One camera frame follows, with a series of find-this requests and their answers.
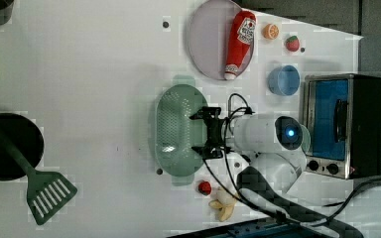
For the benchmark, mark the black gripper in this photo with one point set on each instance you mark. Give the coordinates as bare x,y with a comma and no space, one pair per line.
215,144

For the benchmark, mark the green plastic strainer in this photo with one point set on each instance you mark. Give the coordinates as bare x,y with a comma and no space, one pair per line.
176,133

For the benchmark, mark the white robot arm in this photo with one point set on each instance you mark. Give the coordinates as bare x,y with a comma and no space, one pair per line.
271,146

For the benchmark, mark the small red toy fruit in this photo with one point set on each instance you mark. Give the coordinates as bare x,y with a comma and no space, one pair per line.
204,188

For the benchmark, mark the peeled banana toy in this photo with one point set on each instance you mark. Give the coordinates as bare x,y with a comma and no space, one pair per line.
224,203

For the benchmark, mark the blue bowl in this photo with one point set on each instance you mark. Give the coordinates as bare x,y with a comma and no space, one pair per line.
284,80

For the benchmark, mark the blue crate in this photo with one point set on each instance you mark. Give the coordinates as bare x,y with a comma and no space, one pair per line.
260,228

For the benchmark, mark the grey oval plate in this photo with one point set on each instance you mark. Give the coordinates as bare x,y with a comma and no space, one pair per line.
208,36

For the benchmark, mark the red ketchup bottle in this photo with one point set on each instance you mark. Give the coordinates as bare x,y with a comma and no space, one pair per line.
240,40

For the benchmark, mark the orange slice toy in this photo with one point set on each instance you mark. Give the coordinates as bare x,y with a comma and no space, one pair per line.
270,32

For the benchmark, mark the red strawberry toy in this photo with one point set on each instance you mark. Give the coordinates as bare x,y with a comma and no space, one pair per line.
292,43

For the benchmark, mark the black toaster oven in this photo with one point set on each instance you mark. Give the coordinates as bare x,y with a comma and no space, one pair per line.
343,115

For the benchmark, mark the green slotted spatula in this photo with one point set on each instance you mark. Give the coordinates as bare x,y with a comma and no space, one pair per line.
47,192

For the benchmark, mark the large black cup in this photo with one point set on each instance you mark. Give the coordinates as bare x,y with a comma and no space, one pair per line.
18,135

